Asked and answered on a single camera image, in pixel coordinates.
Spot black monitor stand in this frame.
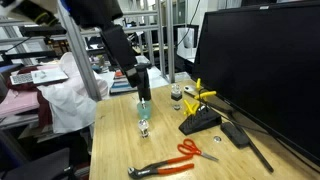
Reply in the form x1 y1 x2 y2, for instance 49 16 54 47
199 99 275 174

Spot aluminium extrusion frame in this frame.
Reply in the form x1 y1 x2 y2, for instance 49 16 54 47
121 0 177 84

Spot white box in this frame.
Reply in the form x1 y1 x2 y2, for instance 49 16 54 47
176 27 200 63

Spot stack of books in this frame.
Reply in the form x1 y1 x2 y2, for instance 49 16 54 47
109 69 138 95

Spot black chair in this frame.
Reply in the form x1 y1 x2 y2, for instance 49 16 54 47
1 147 73 180

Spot white flat board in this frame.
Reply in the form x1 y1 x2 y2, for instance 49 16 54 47
30 67 70 85

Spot teal plastic cup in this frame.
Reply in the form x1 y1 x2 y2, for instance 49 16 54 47
136 99 153 121

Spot grey keyboard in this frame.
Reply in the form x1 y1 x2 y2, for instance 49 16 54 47
9 72 34 86

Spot small glass shaker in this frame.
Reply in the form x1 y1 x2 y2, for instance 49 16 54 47
137 119 150 139

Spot large black monitor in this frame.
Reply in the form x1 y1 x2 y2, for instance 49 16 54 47
191 0 320 168

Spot orange handled slip-joint pliers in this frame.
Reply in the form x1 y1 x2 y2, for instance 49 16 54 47
127 155 195 179

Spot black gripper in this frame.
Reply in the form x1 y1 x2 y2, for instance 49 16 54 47
64 0 143 89

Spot black power brick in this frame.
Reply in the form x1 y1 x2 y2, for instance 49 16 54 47
220 121 250 149

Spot white cloth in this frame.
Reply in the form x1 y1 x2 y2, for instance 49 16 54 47
37 52 111 134

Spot aluminium frame post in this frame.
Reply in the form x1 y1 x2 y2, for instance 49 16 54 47
54 0 103 103

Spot black water bottle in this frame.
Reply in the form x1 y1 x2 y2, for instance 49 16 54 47
134 62 153 102

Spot clear glass on black base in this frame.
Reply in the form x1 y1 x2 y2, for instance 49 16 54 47
170 83 184 111

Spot dark red cloth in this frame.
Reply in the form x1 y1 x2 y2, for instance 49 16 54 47
6 64 54 129

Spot pink cloth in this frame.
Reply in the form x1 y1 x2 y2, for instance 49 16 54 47
0 88 41 118

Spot red handled scissors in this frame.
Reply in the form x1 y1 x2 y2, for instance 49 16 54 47
176 138 220 163

